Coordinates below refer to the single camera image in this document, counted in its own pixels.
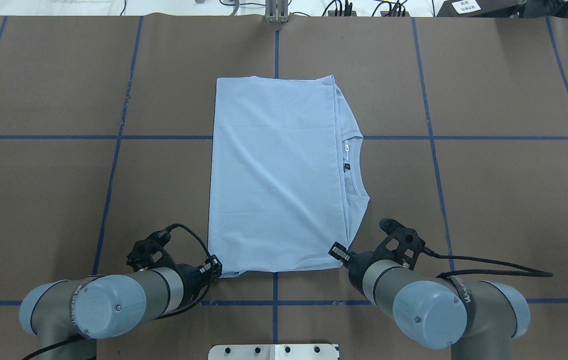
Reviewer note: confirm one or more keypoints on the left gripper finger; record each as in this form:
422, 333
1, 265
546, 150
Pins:
212, 269

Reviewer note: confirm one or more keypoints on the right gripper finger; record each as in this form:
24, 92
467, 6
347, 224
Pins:
340, 253

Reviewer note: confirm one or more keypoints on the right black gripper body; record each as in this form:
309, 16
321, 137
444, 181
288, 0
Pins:
357, 261

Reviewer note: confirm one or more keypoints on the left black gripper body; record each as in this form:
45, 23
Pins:
192, 275

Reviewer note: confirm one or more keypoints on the light blue t-shirt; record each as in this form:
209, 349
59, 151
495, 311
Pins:
279, 197

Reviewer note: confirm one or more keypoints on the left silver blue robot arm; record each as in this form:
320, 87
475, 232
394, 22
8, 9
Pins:
69, 317

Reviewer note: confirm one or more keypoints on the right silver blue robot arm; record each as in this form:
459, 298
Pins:
475, 319

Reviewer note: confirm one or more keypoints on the black laptop on stand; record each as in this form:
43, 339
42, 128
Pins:
520, 9

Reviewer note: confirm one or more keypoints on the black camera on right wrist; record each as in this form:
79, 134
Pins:
402, 245

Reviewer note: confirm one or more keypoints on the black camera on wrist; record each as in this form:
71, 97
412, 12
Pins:
150, 253
402, 245

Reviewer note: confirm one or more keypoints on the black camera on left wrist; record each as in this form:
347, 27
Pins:
150, 253

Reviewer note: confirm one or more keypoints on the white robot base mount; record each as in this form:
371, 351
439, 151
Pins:
300, 351

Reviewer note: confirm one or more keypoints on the aluminium frame post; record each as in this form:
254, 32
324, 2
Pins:
276, 11

